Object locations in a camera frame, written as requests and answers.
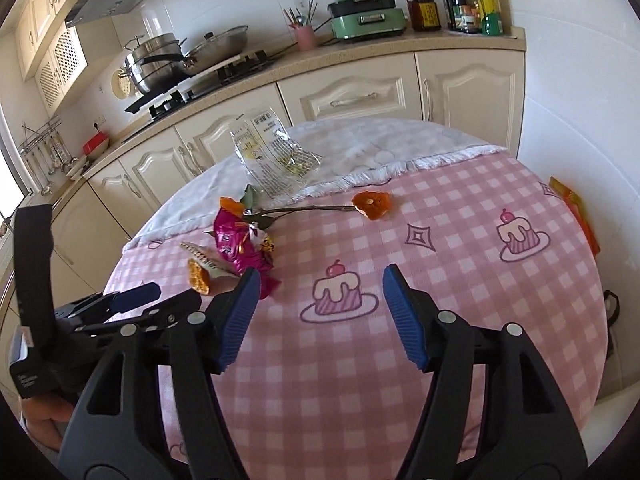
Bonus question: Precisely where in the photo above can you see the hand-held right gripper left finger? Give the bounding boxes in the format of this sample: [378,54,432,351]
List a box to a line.
[56,266,263,480]

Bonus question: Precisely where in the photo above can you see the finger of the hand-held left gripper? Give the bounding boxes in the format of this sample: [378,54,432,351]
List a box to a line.
[72,282,162,321]
[80,290,203,339]

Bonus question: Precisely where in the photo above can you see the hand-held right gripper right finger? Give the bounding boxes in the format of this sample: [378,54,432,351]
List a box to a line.
[381,263,589,480]

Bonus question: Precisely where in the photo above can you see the curled orange peel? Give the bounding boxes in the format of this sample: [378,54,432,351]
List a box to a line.
[187,258,212,295]

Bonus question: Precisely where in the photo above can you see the white striped packet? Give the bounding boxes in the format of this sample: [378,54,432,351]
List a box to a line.
[179,241,237,279]

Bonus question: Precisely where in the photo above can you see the magenta snack wrapper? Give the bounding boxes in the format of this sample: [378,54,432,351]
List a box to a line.
[204,207,283,301]

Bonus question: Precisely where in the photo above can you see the large orange peel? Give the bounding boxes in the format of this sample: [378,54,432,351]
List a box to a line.
[351,190,392,222]

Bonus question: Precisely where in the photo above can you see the plant stem with leaves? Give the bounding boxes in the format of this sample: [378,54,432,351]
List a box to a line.
[240,184,362,231]

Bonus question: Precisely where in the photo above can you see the clear plastic bag with label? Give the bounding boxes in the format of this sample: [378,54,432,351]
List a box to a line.
[229,107,324,199]

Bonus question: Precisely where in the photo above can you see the person's left hand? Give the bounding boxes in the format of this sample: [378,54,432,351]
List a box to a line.
[21,394,77,457]

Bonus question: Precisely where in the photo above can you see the pink checked tablecloth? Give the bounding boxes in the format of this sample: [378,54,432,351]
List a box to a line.
[102,145,610,480]

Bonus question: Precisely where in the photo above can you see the white dishes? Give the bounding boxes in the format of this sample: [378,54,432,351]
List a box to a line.
[65,156,95,181]

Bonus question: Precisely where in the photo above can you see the red box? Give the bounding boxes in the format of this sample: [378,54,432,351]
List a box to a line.
[82,131,111,156]

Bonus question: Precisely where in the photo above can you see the row of hanging steel utensils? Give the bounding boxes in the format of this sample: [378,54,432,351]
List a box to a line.
[21,130,71,197]

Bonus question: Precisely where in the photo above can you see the white lace cloth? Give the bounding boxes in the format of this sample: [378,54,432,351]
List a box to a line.
[122,119,508,252]

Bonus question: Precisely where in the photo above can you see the orange shopping bag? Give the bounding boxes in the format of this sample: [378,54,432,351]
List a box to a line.
[549,176,601,257]

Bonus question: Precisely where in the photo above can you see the cream perforated round plate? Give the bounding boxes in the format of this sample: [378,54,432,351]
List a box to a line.
[111,68,134,101]

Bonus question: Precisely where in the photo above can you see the black gas stove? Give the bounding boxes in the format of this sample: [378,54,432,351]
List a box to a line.
[124,50,282,121]

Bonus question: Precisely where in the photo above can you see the cream base cabinets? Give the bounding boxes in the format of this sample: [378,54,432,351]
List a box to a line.
[0,49,527,331]

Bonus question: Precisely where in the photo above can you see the steel steamer pot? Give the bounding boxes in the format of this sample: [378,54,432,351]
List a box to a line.
[121,32,190,96]

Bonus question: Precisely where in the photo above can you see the small lattice door cabinet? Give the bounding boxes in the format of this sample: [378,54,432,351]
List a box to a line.
[34,25,89,119]

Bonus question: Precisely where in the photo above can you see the wok with glass lid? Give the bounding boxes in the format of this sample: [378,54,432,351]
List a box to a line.
[181,25,250,76]

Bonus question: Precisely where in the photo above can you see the pink utensil holder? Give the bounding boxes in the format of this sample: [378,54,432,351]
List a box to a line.
[294,24,317,52]

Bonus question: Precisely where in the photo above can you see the green electric grill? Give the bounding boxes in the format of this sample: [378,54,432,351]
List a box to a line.
[327,0,409,42]

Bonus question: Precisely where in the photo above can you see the chopsticks and spoons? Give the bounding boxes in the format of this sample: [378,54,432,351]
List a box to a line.
[282,0,319,29]

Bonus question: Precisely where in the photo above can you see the small condiment bottle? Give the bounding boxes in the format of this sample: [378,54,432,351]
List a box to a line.
[460,0,482,35]

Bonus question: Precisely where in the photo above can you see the green yellow oil bottle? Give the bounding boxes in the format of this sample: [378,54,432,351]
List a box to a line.
[474,0,505,37]

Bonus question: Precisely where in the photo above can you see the wall utensil rack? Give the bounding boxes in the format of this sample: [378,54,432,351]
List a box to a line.
[20,116,63,153]

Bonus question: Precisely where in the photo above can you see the cream wall cabinets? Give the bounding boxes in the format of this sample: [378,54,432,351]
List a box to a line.
[14,0,98,81]

